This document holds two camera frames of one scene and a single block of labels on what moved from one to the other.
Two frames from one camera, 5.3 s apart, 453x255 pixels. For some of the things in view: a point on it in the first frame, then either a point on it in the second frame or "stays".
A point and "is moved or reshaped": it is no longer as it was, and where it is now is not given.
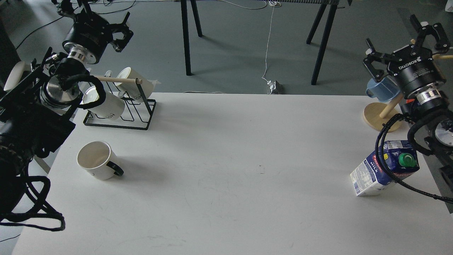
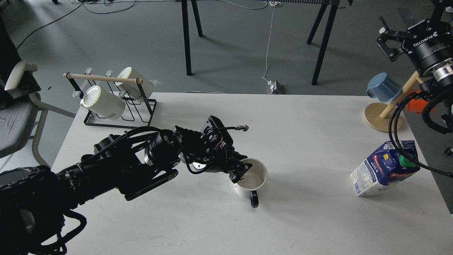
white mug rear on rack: (137, 91) stays
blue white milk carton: (401, 159) stays
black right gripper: (412, 69) -> (429, 42)
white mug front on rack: (112, 107) stays
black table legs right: (333, 4) stays
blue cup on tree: (384, 90) stays
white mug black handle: (98, 159) is moved or reshaped
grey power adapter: (276, 88) stays
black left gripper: (90, 35) -> (212, 151)
